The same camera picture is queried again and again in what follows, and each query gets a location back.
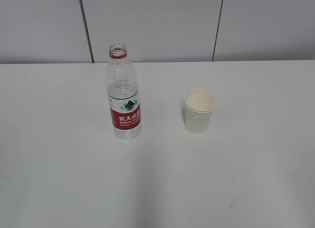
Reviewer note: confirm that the Nongfu Spring water bottle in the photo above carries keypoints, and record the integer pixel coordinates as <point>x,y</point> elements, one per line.
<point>123,93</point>

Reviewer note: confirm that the white paper cup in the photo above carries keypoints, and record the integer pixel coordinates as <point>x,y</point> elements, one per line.
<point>199,104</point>

